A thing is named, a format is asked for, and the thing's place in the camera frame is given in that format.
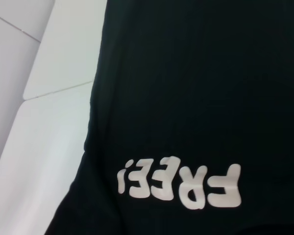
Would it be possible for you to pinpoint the black t-shirt with FREE print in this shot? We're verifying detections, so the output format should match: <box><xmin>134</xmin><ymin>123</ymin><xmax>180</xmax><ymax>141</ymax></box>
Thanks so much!
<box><xmin>43</xmin><ymin>0</ymin><xmax>294</xmax><ymax>235</ymax></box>

